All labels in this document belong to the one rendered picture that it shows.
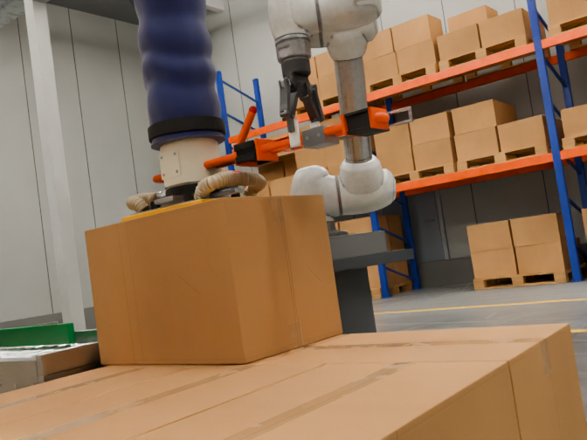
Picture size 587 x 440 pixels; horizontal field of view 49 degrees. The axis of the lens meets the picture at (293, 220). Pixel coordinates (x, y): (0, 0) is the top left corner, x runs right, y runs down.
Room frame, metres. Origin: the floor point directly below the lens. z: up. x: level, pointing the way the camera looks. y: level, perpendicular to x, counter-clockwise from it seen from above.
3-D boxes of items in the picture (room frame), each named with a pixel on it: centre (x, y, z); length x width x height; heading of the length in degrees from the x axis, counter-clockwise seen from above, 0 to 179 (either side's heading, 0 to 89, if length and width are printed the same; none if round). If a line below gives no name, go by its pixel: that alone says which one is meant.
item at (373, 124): (1.53, -0.20, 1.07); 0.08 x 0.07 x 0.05; 53
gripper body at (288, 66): (1.66, -0.06, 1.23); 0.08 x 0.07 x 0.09; 143
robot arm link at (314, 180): (2.48, -0.09, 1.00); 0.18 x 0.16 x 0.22; 86
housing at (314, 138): (1.61, -0.10, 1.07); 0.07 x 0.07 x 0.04; 53
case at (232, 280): (1.90, 0.26, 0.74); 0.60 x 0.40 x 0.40; 50
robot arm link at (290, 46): (1.66, -0.06, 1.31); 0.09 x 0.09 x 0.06
